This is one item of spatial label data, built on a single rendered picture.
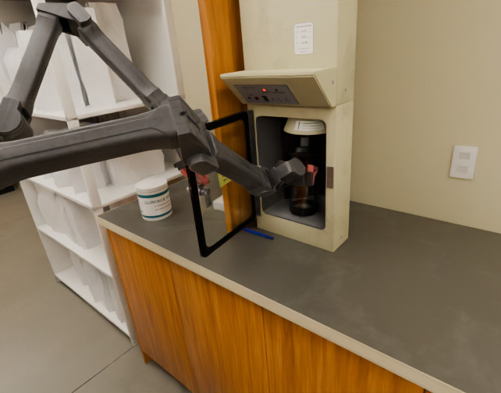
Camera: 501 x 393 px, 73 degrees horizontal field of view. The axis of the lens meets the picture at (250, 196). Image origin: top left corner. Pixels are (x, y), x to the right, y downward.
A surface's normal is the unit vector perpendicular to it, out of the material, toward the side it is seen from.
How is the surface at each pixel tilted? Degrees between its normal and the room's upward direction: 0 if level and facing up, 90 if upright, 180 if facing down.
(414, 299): 0
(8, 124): 55
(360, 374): 90
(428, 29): 90
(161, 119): 48
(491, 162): 90
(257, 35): 90
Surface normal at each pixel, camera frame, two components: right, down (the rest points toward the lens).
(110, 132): 0.12, -0.34
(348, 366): -0.64, 0.36
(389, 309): -0.08, -0.91
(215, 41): 0.77, 0.20
